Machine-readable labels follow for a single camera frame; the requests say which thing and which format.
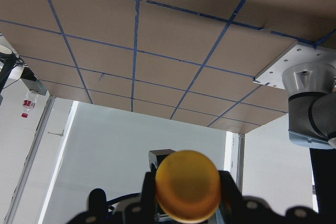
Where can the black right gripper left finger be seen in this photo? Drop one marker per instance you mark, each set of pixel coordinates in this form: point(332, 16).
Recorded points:
point(148, 193)

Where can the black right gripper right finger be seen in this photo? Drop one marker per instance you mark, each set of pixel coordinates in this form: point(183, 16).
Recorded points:
point(230, 194)

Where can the plastic water bottle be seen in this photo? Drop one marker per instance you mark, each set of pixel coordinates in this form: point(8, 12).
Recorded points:
point(29, 103)

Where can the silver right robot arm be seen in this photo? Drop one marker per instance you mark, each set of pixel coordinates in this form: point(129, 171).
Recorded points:
point(291, 160)

